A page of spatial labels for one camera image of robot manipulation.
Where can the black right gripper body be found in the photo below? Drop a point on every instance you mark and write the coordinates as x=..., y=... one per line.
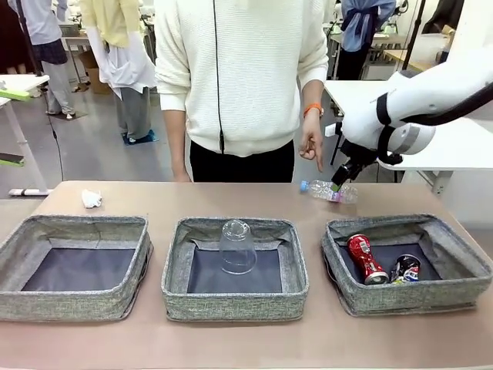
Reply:
x=358, y=156

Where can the orange wristband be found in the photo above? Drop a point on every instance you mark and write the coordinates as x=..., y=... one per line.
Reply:
x=312, y=110

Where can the large white table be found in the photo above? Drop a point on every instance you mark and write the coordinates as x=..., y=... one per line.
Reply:
x=358, y=92

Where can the cardboard box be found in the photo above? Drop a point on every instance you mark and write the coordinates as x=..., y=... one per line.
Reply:
x=94, y=75

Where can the clear plastic cup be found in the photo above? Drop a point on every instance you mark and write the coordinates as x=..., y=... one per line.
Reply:
x=237, y=250

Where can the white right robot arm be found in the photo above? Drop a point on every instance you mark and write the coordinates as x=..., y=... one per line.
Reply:
x=423, y=88

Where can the small white table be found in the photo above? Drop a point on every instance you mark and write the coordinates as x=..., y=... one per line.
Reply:
x=23, y=81

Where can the person in white sweater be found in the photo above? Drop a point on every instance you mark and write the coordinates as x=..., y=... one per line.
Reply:
x=250, y=77

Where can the clear bottle with blue cap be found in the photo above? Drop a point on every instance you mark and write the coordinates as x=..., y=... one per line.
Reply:
x=316, y=189

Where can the person's left hand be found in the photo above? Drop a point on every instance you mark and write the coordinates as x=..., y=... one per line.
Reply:
x=312, y=138

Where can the white tissue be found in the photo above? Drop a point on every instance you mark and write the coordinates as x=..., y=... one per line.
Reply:
x=92, y=199

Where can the wooden top table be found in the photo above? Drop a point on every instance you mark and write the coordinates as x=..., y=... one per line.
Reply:
x=408, y=58

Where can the person in pale blue shirt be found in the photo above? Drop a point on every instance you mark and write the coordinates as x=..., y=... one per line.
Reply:
x=46, y=38

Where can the white table foot bar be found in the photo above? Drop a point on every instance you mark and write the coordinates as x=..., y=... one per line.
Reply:
x=31, y=192

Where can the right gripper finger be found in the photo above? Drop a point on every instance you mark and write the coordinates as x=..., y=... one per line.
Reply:
x=341, y=176
x=356, y=173

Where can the black stand pole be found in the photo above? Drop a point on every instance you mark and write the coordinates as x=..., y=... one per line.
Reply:
x=415, y=34

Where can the person's right hand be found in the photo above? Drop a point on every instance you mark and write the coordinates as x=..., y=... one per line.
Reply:
x=182, y=177

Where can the crushed red can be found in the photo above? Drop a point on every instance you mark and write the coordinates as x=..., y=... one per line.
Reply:
x=366, y=258

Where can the grey fabric basket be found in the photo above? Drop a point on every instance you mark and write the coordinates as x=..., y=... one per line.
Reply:
x=404, y=300
x=231, y=306
x=58, y=304

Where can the person in yellow top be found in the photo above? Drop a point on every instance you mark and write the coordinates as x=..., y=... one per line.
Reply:
x=115, y=58

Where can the crushed dark cola can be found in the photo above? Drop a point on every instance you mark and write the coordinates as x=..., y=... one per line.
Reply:
x=406, y=270

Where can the person's left forearm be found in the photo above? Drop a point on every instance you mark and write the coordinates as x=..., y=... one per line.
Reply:
x=312, y=92

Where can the person's right forearm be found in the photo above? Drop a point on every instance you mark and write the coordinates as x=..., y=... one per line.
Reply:
x=177, y=138

